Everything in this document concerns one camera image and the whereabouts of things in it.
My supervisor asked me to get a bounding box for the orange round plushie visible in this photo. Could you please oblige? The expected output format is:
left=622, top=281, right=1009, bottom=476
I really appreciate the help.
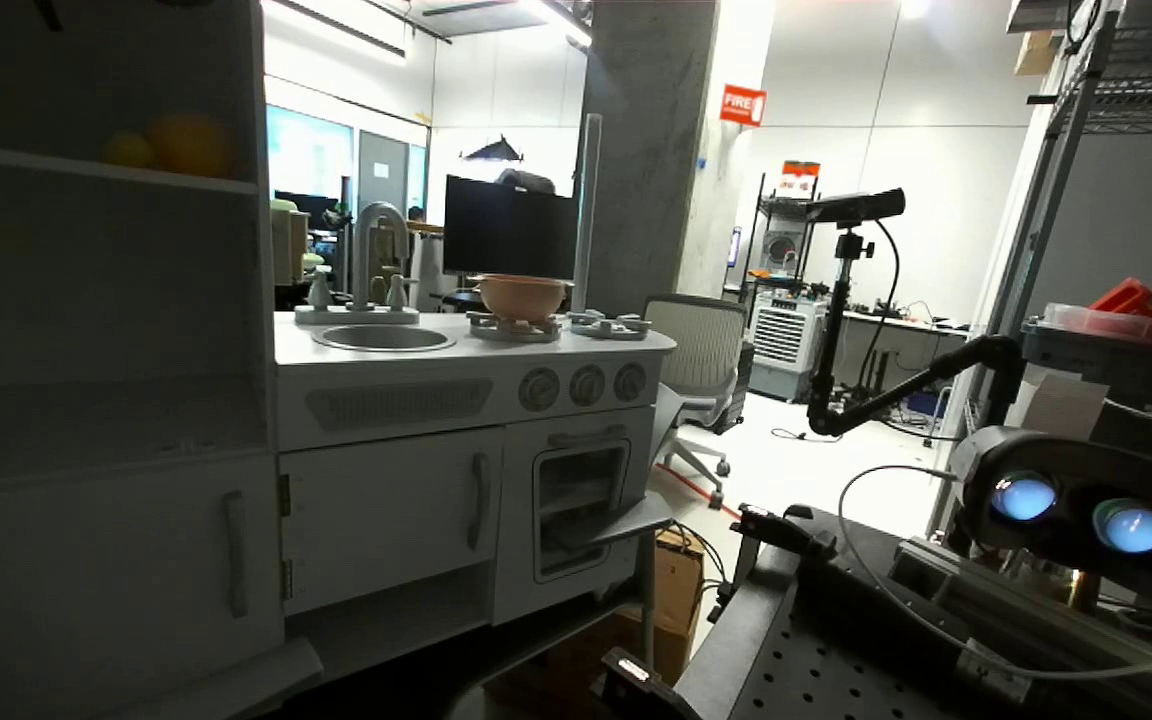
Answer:
left=146, top=107, right=235, bottom=179

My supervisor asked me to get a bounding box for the white toy oven door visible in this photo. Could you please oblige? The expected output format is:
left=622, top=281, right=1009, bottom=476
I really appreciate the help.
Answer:
left=582, top=484, right=677, bottom=554

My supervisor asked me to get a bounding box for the white small cupboard door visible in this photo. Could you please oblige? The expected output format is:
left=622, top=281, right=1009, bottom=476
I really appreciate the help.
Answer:
left=275, top=426, right=508, bottom=620

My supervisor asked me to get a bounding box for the white wide cabinet door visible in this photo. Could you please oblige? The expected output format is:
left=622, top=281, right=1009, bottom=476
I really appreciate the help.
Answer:
left=0, top=449, right=289, bottom=720

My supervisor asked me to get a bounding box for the grey round stove knob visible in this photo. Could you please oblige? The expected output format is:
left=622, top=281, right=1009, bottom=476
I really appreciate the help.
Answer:
left=564, top=360, right=606, bottom=412
left=516, top=364, right=564, bottom=418
left=606, top=360, right=651, bottom=403

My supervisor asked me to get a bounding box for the grey toy stove burner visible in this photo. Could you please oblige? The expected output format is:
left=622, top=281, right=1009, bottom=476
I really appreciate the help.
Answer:
left=564, top=305, right=657, bottom=346
left=465, top=308, right=567, bottom=347

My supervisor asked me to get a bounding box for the peach plastic toy pot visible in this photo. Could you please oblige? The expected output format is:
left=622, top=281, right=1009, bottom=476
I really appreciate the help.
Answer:
left=472, top=267, right=580, bottom=327

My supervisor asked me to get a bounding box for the grey office chair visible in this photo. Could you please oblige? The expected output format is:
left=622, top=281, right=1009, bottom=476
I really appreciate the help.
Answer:
left=634, top=293, right=755, bottom=509

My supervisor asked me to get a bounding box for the grey toy sink basin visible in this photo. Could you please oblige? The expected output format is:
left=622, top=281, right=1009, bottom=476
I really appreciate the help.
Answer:
left=306, top=317, right=459, bottom=355

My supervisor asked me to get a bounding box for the white toy kitchen unit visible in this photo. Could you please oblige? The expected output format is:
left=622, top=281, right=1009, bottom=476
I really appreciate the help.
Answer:
left=0, top=0, right=679, bottom=720

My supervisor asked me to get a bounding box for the white lab cart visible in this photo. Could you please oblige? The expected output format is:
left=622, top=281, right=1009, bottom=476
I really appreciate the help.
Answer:
left=742, top=172, right=849, bottom=403

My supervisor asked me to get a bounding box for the brown cardboard box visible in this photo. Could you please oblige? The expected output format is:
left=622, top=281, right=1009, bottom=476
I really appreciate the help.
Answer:
left=645, top=521, right=713, bottom=650

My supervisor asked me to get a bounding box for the grey toy faucet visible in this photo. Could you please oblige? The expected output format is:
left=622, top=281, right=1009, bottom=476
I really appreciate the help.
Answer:
left=290, top=197, right=420, bottom=323

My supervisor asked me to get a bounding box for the flat brown cardboard sheet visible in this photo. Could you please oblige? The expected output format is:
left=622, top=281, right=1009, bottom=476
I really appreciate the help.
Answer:
left=475, top=606, right=651, bottom=720

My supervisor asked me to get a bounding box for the black perforated breadboard table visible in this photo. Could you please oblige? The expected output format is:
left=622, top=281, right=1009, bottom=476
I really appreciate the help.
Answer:
left=671, top=499, right=1152, bottom=720

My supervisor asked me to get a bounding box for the red plastic object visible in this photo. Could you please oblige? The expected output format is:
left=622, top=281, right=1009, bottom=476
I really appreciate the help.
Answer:
left=1086, top=272, right=1152, bottom=323

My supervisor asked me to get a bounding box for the black cable connector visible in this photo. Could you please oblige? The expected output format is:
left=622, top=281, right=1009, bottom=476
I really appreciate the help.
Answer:
left=733, top=499, right=849, bottom=564

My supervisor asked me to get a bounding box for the red wall sign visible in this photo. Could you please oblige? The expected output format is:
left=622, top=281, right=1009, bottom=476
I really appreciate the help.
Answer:
left=714, top=80, right=772, bottom=134

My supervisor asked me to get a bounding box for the black camera on stand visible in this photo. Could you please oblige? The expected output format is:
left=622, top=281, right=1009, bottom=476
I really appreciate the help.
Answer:
left=801, top=183, right=910, bottom=228

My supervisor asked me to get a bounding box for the white thin cable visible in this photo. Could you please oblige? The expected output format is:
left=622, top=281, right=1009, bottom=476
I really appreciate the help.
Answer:
left=830, top=459, right=1152, bottom=689

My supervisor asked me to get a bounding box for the black stereo camera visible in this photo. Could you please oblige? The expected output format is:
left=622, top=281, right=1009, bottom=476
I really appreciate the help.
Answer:
left=950, top=426, right=1152, bottom=600

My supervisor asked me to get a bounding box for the metal wire shelf rack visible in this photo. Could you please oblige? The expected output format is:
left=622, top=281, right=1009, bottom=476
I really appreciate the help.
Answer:
left=971, top=0, right=1152, bottom=432

